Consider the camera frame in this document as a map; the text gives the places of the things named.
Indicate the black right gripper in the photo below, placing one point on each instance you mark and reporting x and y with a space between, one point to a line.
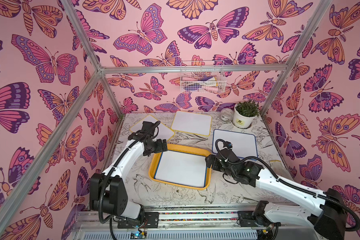
212 162

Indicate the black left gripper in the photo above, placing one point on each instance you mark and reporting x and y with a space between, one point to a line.
159 148

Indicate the yellow-framed whiteboard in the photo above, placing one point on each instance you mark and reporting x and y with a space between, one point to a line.
163 133
192 123

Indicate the blue-framed whiteboard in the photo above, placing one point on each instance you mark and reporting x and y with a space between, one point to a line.
244 145
183 169

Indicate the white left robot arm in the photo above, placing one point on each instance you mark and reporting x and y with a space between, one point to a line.
108 194

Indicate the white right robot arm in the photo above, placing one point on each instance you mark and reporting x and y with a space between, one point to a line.
323 211

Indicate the white knit work glove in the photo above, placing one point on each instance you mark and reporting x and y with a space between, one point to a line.
277 166

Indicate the clear tape roll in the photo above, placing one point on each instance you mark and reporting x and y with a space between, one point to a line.
227 115

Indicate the potted green plant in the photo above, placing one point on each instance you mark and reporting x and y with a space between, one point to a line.
244 114

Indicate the green circuit board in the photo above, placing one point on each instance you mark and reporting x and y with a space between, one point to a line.
138 235

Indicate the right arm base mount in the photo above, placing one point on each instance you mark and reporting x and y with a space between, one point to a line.
256 218

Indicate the aluminium rail base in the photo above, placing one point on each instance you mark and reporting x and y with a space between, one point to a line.
192 223

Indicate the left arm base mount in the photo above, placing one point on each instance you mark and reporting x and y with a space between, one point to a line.
147 220

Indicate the white wire wall basket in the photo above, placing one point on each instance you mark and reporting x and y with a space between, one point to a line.
202 77

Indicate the aluminium cage frame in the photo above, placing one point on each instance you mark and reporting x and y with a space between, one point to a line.
19 83

